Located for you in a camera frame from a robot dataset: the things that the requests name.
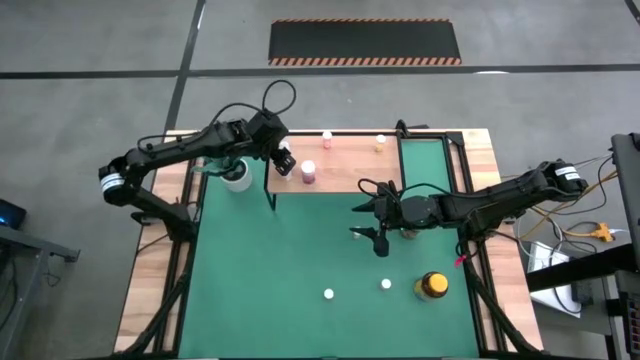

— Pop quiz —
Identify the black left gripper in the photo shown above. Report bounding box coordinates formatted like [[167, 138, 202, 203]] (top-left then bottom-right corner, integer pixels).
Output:
[[247, 110, 297, 177]]

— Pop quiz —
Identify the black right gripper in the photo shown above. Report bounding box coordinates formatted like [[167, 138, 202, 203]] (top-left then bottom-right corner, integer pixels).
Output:
[[349, 180, 441, 259]]

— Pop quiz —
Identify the pink labelled bottle white cap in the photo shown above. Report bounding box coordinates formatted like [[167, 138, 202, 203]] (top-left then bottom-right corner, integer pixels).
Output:
[[300, 159, 318, 185]]

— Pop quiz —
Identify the dark bottle orange cap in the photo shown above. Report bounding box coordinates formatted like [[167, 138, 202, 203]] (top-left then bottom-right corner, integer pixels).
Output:
[[413, 271, 450, 303]]

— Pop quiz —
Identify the wooden shelf with black legs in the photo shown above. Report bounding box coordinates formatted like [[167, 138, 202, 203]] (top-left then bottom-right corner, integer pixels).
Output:
[[263, 130, 407, 212]]

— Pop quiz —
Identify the snake plant in white pot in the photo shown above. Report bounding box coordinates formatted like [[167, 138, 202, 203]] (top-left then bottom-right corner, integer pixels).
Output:
[[189, 152, 254, 194]]

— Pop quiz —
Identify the green table mat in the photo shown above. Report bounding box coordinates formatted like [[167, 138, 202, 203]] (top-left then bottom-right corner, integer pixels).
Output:
[[177, 137, 481, 359]]

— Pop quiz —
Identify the black hazard-striped floor mat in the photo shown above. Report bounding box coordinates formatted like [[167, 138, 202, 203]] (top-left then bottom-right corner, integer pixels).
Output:
[[268, 18, 462, 67]]

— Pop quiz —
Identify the white box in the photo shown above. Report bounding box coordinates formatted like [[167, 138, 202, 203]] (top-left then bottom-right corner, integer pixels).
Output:
[[519, 239, 584, 319]]

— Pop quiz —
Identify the black side table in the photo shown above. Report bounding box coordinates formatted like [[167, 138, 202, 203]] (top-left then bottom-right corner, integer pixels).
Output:
[[524, 242, 640, 294]]

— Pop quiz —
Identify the yellow power splitter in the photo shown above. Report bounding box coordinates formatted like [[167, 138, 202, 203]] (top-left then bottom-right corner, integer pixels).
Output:
[[564, 222, 614, 244]]

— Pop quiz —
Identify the grey monitor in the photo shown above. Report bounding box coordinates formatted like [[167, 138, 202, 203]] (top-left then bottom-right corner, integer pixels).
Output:
[[610, 132, 640, 244]]

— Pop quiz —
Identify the grey desk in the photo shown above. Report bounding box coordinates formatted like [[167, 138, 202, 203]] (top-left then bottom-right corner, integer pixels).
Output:
[[0, 224, 81, 351]]

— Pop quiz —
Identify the black keypad device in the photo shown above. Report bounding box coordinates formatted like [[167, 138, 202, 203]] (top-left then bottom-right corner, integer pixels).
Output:
[[617, 272, 640, 360]]

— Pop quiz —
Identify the dark device with blue light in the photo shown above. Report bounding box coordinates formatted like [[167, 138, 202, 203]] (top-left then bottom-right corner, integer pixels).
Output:
[[0, 198, 27, 230]]

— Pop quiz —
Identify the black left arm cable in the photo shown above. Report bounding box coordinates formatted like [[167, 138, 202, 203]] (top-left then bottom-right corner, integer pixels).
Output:
[[137, 79, 298, 151]]

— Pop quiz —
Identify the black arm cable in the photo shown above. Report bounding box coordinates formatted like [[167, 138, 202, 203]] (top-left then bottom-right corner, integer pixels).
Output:
[[357, 177, 454, 201], [137, 79, 298, 151]]

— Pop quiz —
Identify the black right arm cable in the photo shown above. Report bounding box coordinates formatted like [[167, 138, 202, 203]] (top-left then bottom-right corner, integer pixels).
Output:
[[357, 177, 454, 201]]

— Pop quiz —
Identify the black metal table frame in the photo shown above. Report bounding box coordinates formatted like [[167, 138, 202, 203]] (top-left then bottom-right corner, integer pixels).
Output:
[[112, 119, 546, 360]]

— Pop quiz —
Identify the orange floor cable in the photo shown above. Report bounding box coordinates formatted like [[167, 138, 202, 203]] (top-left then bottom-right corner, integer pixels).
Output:
[[519, 169, 621, 239]]

